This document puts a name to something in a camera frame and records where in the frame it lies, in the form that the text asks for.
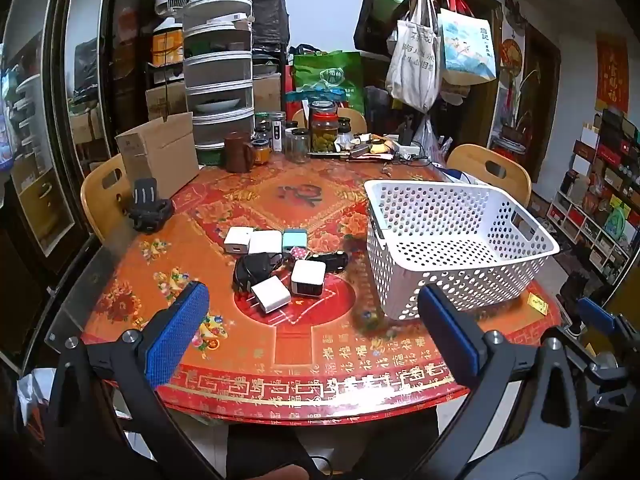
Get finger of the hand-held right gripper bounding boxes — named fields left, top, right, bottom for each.
left=577, top=297, right=635, bottom=356
left=559, top=271, right=592, bottom=307

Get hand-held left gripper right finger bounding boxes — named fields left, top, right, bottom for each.
left=417, top=283, right=583, bottom=480

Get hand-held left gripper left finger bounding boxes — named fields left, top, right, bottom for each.
left=47, top=281, right=226, bottom=480

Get white perforated plastic basket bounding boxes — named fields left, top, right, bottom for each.
left=363, top=178, right=561, bottom=322

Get black charger with cable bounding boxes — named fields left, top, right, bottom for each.
left=232, top=251, right=293, bottom=293

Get white charger with prongs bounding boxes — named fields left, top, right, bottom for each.
left=250, top=279, right=292, bottom=316

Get white charger with black face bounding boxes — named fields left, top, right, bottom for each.
left=290, top=259, right=326, bottom=298

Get shelf of boxes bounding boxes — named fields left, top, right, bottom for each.
left=545, top=107, right=640, bottom=281

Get black phone holder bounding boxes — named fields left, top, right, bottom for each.
left=125, top=177, right=174, bottom=233

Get black car charger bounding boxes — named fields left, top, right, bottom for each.
left=312, top=249, right=349, bottom=276

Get person's legs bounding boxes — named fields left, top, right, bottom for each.
left=225, top=422, right=441, bottom=480

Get wooden chair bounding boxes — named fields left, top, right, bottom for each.
left=446, top=144, right=532, bottom=208
left=80, top=154, right=133, bottom=243
left=291, top=107, right=368, bottom=133

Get white paper bag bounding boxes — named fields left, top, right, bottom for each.
left=442, top=167, right=493, bottom=188

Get white plastic bag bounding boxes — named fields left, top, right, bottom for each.
left=17, top=367, right=58, bottom=421

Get potted plant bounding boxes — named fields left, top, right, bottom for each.
left=500, top=67, right=543, bottom=156

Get brown mug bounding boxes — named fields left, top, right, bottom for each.
left=223, top=131, right=257, bottom=173

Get metal tray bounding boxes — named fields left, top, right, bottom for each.
left=307, top=147, right=401, bottom=162

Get clear plastic bag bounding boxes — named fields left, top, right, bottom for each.
left=412, top=115, right=441, bottom=161

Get empty glass jar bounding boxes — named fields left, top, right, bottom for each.
left=291, top=129, right=312, bottom=163

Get pickle jar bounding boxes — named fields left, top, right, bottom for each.
left=308, top=100, right=339, bottom=153

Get brown cardboard box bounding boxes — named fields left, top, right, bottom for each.
left=145, top=82, right=188, bottom=121
left=252, top=74, right=283, bottom=113

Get dark glass-door cabinet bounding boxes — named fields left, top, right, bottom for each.
left=0, top=0, right=176, bottom=271

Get stacked food cover tower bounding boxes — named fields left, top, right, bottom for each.
left=181, top=0, right=257, bottom=166

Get blue printed paper bag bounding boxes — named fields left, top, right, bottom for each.
left=437, top=7, right=498, bottom=86

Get white tote bag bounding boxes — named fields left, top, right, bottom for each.
left=385, top=0, right=443, bottom=113

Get green shopping bag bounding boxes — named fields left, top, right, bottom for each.
left=292, top=51, right=365, bottom=113

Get orange box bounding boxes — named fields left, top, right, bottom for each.
left=151, top=30, right=185, bottom=67

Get black hanging bag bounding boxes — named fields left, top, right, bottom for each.
left=353, top=0, right=391, bottom=56

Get black wrapped bundle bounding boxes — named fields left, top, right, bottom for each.
left=245, top=0, right=291, bottom=51

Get red wall poster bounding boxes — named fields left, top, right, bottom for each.
left=595, top=35, right=630, bottom=113

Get round red wall decoration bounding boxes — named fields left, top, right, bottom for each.
left=500, top=37, right=523, bottom=73

